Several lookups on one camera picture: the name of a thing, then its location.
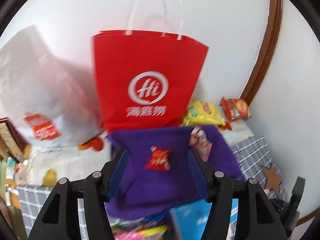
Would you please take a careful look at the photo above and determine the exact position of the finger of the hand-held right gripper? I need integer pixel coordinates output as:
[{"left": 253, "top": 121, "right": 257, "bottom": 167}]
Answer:
[{"left": 285, "top": 176, "right": 307, "bottom": 232}]

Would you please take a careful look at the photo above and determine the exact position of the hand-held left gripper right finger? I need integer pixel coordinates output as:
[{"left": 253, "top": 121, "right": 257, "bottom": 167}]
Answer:
[{"left": 187, "top": 149, "right": 288, "bottom": 240}]

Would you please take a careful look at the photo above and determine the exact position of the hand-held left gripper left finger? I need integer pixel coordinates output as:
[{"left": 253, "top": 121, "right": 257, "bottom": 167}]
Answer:
[{"left": 29, "top": 147, "right": 129, "bottom": 240}]

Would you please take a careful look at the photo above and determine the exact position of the pale pink snack packet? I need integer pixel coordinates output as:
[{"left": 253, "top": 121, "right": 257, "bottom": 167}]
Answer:
[{"left": 189, "top": 125, "right": 213, "bottom": 162}]

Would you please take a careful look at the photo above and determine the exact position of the small red snack packet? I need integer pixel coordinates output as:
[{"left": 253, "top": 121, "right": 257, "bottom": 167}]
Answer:
[{"left": 145, "top": 145, "right": 173, "bottom": 172}]

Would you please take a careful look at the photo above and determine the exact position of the small yellow snack packet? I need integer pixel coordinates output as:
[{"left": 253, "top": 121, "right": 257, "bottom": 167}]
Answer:
[{"left": 140, "top": 225, "right": 169, "bottom": 237}]

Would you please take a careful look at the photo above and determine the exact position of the purple cloth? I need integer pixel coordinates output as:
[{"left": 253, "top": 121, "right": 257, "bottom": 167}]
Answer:
[{"left": 104, "top": 124, "right": 247, "bottom": 220}]

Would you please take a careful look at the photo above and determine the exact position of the blue tissue pack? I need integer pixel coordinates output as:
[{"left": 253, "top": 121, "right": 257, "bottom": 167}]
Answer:
[{"left": 170, "top": 198, "right": 239, "bottom": 240}]

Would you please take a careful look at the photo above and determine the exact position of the grey checked blanket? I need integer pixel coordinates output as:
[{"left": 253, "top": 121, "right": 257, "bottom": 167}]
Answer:
[{"left": 17, "top": 136, "right": 288, "bottom": 240}]

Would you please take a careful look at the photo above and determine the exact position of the yellow chips bag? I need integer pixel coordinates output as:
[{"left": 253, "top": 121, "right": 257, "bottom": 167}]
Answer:
[{"left": 182, "top": 100, "right": 227, "bottom": 128}]

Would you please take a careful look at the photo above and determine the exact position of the orange chips bag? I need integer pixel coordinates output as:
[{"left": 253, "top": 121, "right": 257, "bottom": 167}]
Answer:
[{"left": 220, "top": 97, "right": 252, "bottom": 123}]

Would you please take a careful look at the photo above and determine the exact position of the patterned dark red box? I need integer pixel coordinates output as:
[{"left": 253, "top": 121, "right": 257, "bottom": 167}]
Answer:
[{"left": 0, "top": 116, "right": 31, "bottom": 161}]

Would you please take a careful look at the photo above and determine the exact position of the red paper bag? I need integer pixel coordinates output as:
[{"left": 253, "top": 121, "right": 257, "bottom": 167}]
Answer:
[{"left": 90, "top": 0, "right": 209, "bottom": 133}]

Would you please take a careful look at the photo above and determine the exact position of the white plastic bag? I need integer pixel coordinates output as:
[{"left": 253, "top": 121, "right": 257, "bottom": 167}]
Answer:
[{"left": 0, "top": 25, "right": 105, "bottom": 150}]

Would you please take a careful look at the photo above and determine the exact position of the brown wooden door frame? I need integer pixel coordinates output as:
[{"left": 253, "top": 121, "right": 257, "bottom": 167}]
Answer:
[{"left": 241, "top": 0, "right": 283, "bottom": 104}]

